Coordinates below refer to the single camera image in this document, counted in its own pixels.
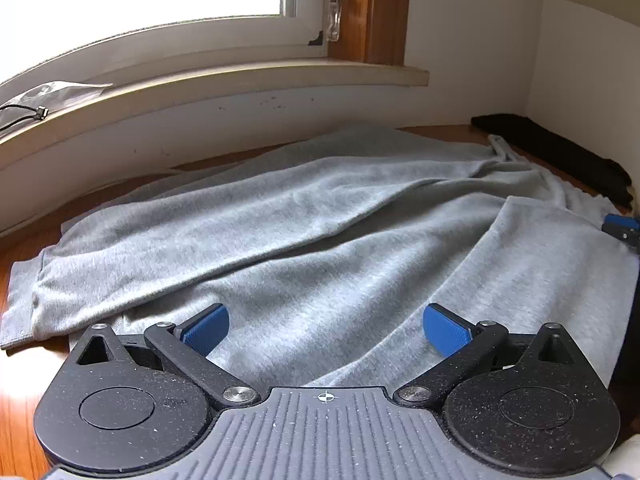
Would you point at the black bag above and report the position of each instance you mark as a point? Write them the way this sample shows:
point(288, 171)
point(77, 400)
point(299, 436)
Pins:
point(550, 145)

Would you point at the grey sweatshirt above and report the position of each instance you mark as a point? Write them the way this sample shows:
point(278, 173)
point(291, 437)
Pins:
point(300, 230)

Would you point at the clear plastic bag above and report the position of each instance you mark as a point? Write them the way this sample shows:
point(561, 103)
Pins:
point(55, 92)

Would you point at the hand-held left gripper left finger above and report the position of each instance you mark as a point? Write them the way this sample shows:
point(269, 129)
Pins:
point(207, 327)

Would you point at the wooden window frame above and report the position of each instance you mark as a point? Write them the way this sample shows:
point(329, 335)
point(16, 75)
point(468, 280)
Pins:
point(375, 10)

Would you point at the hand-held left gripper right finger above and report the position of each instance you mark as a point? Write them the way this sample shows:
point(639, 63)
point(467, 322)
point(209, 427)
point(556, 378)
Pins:
point(445, 327)

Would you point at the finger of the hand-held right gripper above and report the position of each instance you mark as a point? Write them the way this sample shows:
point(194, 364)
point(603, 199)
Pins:
point(622, 222)

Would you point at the white window frame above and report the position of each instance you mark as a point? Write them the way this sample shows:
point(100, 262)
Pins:
point(200, 25)

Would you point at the beige window sill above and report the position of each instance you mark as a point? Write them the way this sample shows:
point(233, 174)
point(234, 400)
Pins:
point(225, 80)

